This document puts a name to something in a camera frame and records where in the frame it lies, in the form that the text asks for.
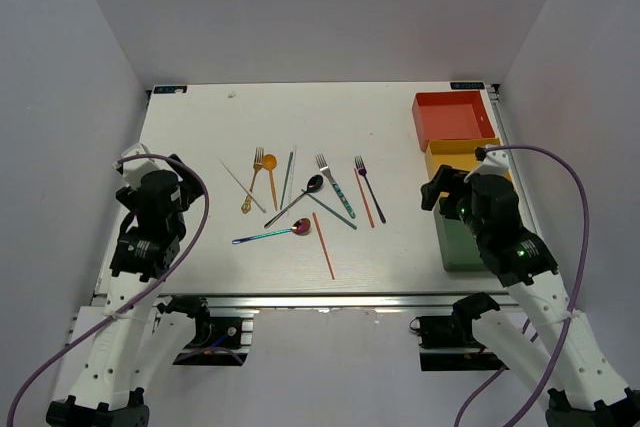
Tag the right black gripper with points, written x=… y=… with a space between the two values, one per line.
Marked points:
x=447 y=180

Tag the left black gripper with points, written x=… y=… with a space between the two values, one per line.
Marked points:
x=190 y=188

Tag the gold fork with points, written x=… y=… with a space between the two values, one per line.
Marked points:
x=257 y=166

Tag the orange chopstick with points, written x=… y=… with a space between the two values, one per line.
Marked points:
x=364 y=199
x=323 y=245

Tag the purple fork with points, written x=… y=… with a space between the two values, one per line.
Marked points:
x=362 y=171

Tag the clear white chopstick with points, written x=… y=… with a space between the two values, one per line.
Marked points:
x=291 y=175

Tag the dark teal chopstick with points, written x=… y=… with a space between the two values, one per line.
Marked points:
x=331 y=211

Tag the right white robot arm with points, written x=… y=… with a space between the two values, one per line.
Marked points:
x=566 y=368

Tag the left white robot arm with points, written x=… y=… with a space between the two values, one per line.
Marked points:
x=115 y=379

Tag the green container box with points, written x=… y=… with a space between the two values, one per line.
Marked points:
x=458 y=248

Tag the yellow container box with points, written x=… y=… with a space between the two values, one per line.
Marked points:
x=459 y=154

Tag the red container box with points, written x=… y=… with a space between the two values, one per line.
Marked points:
x=453 y=115

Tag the left blue table label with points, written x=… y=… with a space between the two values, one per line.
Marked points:
x=169 y=89

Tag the blue table label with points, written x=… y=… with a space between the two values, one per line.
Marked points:
x=169 y=89
x=466 y=85

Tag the orange spoon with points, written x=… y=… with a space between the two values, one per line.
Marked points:
x=270 y=164

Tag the right blue table label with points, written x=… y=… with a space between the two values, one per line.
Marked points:
x=466 y=85

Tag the iridescent rainbow spoon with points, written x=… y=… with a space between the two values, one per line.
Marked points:
x=300 y=228

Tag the black spoon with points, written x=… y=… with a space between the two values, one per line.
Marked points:
x=314 y=184

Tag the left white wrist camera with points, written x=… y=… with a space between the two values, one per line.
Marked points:
x=133 y=171

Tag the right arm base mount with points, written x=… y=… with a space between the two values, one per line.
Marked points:
x=446 y=342

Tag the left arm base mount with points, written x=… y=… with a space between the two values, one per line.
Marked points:
x=217 y=340

